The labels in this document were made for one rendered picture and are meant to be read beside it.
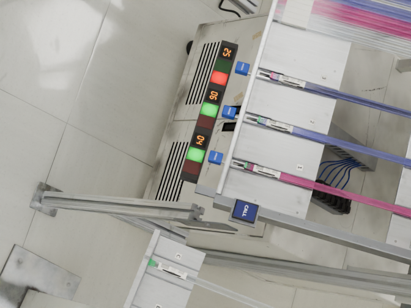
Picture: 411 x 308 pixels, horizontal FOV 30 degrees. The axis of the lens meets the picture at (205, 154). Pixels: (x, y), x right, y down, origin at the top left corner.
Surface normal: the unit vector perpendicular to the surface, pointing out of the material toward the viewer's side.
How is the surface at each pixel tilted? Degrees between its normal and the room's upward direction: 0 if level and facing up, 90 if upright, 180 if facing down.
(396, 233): 44
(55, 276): 0
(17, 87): 0
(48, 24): 0
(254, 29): 90
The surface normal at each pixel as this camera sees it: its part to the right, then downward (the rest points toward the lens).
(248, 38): -0.67, -0.38
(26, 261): 0.69, 0.01
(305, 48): 0.02, -0.25
